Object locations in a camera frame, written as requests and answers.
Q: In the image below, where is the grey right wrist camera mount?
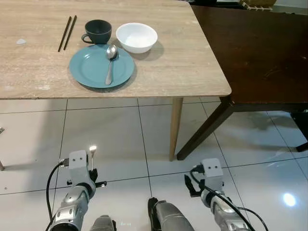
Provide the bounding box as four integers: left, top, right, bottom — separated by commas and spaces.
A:
200, 158, 224, 191

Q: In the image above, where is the silver spoon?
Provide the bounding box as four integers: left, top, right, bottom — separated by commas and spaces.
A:
104, 45, 119, 86

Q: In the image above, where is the dark wooden table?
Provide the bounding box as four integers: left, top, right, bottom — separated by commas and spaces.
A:
176, 5, 308, 161

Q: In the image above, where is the dark wooden chopstick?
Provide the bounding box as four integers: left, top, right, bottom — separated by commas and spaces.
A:
64, 15, 77, 51
58, 16, 72, 52

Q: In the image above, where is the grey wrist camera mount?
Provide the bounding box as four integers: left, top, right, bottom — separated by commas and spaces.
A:
68, 150, 90, 183
200, 158, 224, 191

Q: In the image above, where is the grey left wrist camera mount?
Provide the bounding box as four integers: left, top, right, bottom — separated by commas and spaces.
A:
68, 150, 90, 183

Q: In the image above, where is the silver right robot leg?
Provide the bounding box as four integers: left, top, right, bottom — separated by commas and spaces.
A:
147, 197, 196, 231

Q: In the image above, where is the light wooden table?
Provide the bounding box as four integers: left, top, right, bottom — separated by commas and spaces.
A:
0, 0, 232, 162

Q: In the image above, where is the white bowl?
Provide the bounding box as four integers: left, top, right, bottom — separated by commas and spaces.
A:
115, 23, 158, 54

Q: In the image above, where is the blue plate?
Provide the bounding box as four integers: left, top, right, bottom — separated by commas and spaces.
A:
69, 44, 136, 89

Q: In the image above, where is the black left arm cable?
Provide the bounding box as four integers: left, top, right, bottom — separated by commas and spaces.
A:
45, 159, 71, 231

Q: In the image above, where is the dark grey cup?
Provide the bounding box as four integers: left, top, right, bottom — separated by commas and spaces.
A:
81, 19, 113, 46

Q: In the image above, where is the woven wicker basket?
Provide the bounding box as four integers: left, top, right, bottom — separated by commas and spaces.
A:
239, 0, 278, 12

